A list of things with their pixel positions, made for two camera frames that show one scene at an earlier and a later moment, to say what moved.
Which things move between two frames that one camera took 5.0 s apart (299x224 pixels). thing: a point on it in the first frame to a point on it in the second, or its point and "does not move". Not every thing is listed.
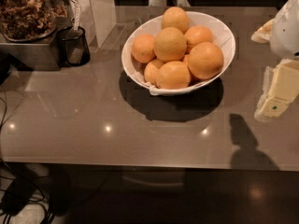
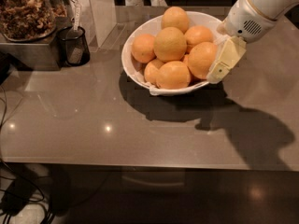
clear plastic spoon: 76,34 does not move
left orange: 143,48 does not move
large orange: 206,61 does not move
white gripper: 286,32 to 246,21
